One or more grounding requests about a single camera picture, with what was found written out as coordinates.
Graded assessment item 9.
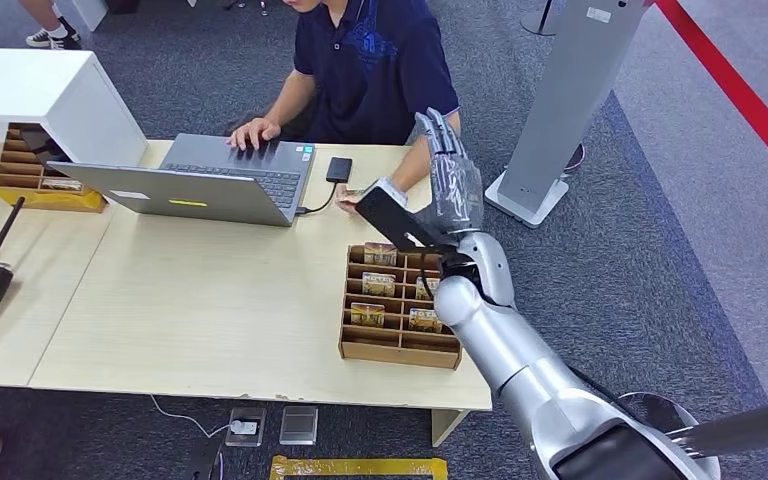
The silver floor plate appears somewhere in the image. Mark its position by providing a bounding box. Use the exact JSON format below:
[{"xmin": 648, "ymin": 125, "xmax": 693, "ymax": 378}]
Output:
[{"xmin": 278, "ymin": 405, "xmax": 320, "ymax": 446}]

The yellow floor frame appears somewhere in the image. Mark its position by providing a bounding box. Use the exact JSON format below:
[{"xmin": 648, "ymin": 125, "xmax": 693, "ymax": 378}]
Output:
[{"xmin": 269, "ymin": 455, "xmax": 450, "ymax": 480}]

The black stanchion base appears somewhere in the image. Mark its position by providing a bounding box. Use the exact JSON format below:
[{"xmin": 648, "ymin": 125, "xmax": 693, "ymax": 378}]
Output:
[{"xmin": 520, "ymin": 0, "xmax": 559, "ymax": 38}]

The black external drive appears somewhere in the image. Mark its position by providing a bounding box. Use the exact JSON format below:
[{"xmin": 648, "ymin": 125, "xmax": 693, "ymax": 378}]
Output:
[{"xmin": 325, "ymin": 156, "xmax": 353, "ymax": 185}]

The grey metal bar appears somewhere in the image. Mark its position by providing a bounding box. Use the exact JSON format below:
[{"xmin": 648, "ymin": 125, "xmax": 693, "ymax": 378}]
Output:
[{"xmin": 665, "ymin": 395, "xmax": 768, "ymax": 462}]

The white cabinet box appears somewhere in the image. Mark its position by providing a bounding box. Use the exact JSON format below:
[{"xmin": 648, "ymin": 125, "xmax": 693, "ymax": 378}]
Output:
[{"xmin": 0, "ymin": 47, "xmax": 150, "ymax": 167}]

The floor socket box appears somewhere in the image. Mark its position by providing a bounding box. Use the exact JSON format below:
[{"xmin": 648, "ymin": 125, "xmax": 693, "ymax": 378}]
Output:
[{"xmin": 226, "ymin": 406, "xmax": 268, "ymax": 448}]

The person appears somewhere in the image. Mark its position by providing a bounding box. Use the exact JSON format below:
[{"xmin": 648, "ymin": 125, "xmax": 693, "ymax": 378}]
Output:
[
  {"xmin": 226, "ymin": 0, "xmax": 461, "ymax": 215},
  {"xmin": 19, "ymin": 0, "xmax": 83, "ymax": 52}
]

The red tape strip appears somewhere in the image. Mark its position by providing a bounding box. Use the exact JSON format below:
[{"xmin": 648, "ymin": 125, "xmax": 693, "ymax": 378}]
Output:
[{"xmin": 652, "ymin": 0, "xmax": 768, "ymax": 197}]

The black round disc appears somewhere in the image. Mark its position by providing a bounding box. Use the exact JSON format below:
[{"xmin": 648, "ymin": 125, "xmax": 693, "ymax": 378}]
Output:
[{"xmin": 561, "ymin": 143, "xmax": 587, "ymax": 176}]

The grey kiosk stand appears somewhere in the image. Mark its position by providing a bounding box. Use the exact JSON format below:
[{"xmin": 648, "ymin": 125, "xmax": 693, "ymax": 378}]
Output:
[{"xmin": 484, "ymin": 0, "xmax": 650, "ymax": 230}]

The wooden tray with yellow base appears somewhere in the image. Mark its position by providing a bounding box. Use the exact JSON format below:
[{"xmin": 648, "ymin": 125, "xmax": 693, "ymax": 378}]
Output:
[{"xmin": 0, "ymin": 123, "xmax": 108, "ymax": 215}]

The grey laptop computer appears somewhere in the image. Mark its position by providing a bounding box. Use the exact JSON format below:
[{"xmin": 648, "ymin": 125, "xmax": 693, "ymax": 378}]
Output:
[{"xmin": 47, "ymin": 133, "xmax": 316, "ymax": 229}]

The black drive cable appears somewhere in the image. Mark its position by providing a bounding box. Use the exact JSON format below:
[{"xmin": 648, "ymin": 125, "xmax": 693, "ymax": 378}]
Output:
[{"xmin": 295, "ymin": 182, "xmax": 339, "ymax": 217}]

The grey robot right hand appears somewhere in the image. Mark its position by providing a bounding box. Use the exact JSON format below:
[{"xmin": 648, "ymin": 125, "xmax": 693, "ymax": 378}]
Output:
[{"xmin": 413, "ymin": 107, "xmax": 485, "ymax": 235}]

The table leg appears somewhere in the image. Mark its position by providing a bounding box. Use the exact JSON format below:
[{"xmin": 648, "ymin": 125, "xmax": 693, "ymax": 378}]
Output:
[{"xmin": 430, "ymin": 408, "xmax": 471, "ymax": 448}]

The round white-rimmed base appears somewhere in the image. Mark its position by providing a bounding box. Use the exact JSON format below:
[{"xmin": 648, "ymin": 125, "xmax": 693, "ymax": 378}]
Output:
[{"xmin": 615, "ymin": 391, "xmax": 723, "ymax": 480}]

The white floor cable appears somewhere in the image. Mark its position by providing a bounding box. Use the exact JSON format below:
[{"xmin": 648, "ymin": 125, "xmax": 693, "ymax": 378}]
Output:
[{"xmin": 150, "ymin": 394, "xmax": 233, "ymax": 475}]

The person's right hand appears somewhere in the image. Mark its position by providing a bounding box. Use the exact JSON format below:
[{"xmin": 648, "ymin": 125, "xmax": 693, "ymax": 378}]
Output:
[{"xmin": 226, "ymin": 117, "xmax": 284, "ymax": 152}]

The wooden card organiser tray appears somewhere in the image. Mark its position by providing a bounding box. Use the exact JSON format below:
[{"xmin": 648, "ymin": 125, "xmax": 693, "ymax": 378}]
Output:
[{"xmin": 338, "ymin": 243, "xmax": 463, "ymax": 371}]

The person's left hand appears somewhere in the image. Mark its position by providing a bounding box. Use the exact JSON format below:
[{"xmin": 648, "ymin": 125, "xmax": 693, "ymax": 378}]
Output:
[{"xmin": 333, "ymin": 187, "xmax": 375, "ymax": 215}]

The white furniture panel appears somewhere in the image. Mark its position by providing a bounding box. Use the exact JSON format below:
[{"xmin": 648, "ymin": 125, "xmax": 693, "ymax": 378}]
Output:
[{"xmin": 69, "ymin": 0, "xmax": 109, "ymax": 33}]

